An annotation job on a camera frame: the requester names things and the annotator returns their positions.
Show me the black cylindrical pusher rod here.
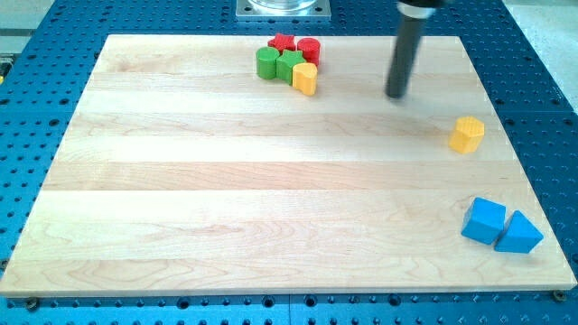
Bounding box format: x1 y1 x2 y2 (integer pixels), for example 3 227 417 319
385 0 445 99

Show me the yellow hexagon block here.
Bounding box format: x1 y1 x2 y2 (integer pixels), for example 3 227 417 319
448 116 485 153

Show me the red cylinder block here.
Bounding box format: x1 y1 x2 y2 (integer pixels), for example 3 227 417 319
296 37 321 66

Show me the yellow heart block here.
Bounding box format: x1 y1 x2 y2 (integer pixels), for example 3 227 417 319
292 62 318 96

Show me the green star block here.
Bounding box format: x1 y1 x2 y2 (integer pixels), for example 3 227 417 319
276 50 306 86

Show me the red star block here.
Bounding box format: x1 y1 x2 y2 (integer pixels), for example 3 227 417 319
267 32 296 54

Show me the green cylinder block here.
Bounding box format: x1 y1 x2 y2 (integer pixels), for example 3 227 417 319
256 47 280 79

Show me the blue cube block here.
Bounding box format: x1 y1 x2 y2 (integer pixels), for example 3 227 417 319
461 197 507 245

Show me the blue triangle block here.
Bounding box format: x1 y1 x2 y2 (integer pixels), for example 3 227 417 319
494 210 544 254

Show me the light wooden board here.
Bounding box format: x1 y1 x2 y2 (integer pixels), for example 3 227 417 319
1 34 576 298

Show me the blue perforated metal table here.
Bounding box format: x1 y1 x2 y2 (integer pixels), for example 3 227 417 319
1 1 577 324

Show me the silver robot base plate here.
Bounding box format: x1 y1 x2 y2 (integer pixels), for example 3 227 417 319
233 0 331 21

